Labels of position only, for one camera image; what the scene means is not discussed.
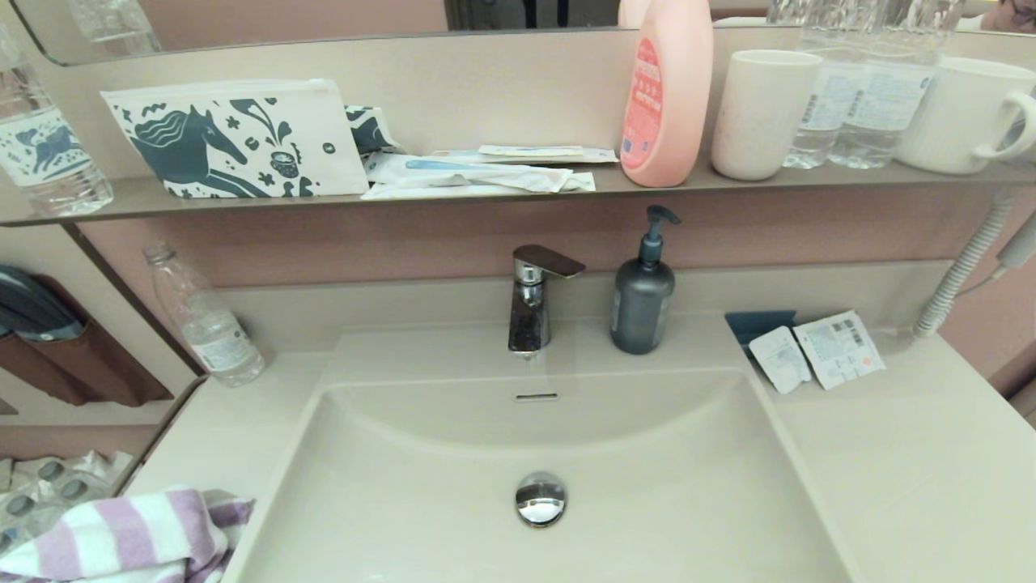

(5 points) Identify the brown holder pouch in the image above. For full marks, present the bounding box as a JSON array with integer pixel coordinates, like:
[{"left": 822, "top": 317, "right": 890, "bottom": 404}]
[{"left": 0, "top": 274, "right": 175, "bottom": 408}]

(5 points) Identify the white handset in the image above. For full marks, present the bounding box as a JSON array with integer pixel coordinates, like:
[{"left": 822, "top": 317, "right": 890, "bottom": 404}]
[{"left": 996, "top": 210, "right": 1036, "bottom": 271}]

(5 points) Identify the clear plastic water bottle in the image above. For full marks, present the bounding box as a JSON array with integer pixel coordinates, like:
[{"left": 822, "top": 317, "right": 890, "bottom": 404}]
[
  {"left": 783, "top": 0, "right": 861, "bottom": 170},
  {"left": 828, "top": 0, "right": 967, "bottom": 170}
]

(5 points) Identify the white mug with handle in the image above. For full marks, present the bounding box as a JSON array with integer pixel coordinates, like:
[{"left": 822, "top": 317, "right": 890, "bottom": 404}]
[{"left": 895, "top": 55, "right": 1036, "bottom": 176}]

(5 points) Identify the chrome drain stopper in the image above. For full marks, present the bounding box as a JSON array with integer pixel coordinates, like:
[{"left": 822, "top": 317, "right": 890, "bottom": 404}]
[{"left": 515, "top": 471, "right": 568, "bottom": 529}]

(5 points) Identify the chrome sink faucet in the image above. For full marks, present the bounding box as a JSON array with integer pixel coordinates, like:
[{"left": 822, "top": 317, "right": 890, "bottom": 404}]
[{"left": 507, "top": 245, "right": 587, "bottom": 362}]

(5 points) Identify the purple white striped towel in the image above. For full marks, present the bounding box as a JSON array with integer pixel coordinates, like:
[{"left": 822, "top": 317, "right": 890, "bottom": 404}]
[{"left": 0, "top": 484, "right": 256, "bottom": 583}]

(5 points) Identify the white horse print pouch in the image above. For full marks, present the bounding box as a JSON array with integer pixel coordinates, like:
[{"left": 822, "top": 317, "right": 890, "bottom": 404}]
[{"left": 100, "top": 77, "right": 372, "bottom": 199}]

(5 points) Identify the white sachet with barcode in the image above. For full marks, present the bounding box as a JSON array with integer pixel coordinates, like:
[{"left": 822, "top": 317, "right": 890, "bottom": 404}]
[{"left": 792, "top": 309, "right": 887, "bottom": 391}]

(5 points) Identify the beige ceramic sink basin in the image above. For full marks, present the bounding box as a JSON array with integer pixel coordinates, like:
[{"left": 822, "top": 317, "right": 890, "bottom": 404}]
[{"left": 223, "top": 321, "right": 855, "bottom": 583}]

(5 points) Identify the white handleless cup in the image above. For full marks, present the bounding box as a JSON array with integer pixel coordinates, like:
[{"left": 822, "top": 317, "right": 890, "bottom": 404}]
[{"left": 711, "top": 49, "right": 825, "bottom": 182}]

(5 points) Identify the folded blue patterned pouch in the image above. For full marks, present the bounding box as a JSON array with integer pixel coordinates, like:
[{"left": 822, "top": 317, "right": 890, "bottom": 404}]
[{"left": 344, "top": 104, "right": 405, "bottom": 155}]

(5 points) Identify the plain white toiletry packet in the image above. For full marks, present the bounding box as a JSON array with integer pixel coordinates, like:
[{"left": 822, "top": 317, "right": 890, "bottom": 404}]
[{"left": 359, "top": 172, "right": 597, "bottom": 202}]

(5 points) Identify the dark blue hair dryer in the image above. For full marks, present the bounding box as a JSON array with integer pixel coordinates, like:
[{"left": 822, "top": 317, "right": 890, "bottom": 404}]
[{"left": 0, "top": 265, "right": 86, "bottom": 343}]

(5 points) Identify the grey wall shelf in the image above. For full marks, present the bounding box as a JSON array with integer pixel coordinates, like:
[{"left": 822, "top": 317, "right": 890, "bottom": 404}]
[{"left": 0, "top": 156, "right": 1036, "bottom": 228}]

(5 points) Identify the white coiled hose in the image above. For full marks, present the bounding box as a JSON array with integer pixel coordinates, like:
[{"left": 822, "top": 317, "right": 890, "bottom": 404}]
[{"left": 913, "top": 194, "right": 1017, "bottom": 338}]

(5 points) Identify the shrink-wrapped bottle pack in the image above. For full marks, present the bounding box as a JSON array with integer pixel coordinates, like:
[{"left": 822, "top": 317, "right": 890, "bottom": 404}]
[{"left": 0, "top": 450, "right": 134, "bottom": 560}]

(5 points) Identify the dark blue packet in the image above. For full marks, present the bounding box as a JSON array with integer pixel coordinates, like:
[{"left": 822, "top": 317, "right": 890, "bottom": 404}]
[{"left": 725, "top": 310, "right": 799, "bottom": 355}]

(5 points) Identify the flat white toiletry packet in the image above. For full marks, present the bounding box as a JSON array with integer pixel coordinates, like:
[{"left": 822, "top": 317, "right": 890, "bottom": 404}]
[{"left": 431, "top": 144, "right": 621, "bottom": 164}]

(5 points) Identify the water bottle blue animal label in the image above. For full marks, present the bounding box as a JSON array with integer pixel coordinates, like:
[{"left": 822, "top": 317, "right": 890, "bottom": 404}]
[{"left": 0, "top": 28, "right": 115, "bottom": 218}]

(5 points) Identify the pink lotion bottle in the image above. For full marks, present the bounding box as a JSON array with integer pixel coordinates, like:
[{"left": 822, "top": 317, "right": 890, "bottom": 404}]
[{"left": 618, "top": 0, "right": 715, "bottom": 189}]

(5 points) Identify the white packet with blue toothbrush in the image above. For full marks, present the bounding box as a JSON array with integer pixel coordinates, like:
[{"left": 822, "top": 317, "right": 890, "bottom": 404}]
[{"left": 363, "top": 152, "right": 575, "bottom": 194}]

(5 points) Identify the dark grey soap dispenser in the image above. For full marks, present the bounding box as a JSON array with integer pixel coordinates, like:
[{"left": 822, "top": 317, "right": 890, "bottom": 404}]
[{"left": 609, "top": 204, "right": 682, "bottom": 355}]

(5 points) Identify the small white sachet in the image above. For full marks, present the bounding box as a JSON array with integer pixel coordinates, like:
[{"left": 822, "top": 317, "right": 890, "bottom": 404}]
[{"left": 748, "top": 325, "right": 813, "bottom": 395}]

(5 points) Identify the slim clear plastic bottle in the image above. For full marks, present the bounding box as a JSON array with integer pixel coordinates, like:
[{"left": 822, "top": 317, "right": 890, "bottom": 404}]
[{"left": 142, "top": 242, "right": 267, "bottom": 388}]

